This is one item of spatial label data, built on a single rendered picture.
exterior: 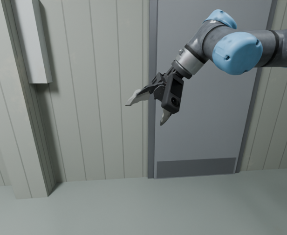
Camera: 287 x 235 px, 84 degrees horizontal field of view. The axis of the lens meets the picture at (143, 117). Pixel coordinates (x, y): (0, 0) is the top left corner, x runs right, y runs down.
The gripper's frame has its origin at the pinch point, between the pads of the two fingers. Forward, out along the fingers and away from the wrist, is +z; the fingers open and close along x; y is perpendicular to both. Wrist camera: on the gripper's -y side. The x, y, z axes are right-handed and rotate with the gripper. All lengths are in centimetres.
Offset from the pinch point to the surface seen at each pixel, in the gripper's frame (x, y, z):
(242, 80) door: -103, 103, -33
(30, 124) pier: 45, 66, 100
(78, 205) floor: -24, 30, 137
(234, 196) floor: -152, 35, 50
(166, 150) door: -82, 75, 66
